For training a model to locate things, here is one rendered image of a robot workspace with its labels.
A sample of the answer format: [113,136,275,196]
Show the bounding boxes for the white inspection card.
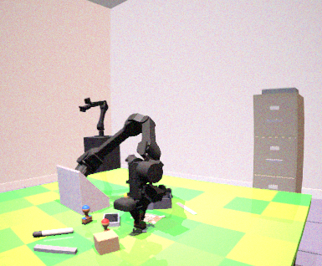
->
[143,212,165,224]

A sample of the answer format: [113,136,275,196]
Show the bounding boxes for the tan cardboard box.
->
[93,229,120,256]

